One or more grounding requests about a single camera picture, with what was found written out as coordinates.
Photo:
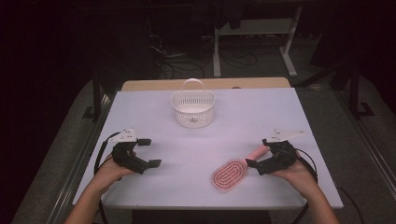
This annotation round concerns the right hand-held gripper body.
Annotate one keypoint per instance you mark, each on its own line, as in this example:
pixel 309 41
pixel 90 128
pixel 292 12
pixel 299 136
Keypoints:
pixel 280 157

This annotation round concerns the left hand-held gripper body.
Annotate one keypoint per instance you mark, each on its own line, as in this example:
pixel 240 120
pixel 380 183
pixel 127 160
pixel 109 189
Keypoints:
pixel 127 157

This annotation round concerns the pink hairbrush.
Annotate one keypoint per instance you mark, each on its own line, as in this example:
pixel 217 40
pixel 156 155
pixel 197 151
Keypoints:
pixel 230 174

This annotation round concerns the white plastic basket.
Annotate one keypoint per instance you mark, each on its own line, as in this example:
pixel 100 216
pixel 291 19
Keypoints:
pixel 193 105

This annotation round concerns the person's left hand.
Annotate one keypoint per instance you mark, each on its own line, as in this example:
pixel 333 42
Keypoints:
pixel 107 174

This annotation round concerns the person's right hand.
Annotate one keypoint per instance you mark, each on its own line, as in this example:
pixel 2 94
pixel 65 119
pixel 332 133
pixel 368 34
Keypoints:
pixel 299 177

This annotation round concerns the black metal stand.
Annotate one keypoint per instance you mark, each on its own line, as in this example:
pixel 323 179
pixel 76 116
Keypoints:
pixel 96 99
pixel 355 93

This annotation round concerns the white metal desk frame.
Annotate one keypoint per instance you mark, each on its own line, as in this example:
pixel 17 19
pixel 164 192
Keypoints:
pixel 255 26

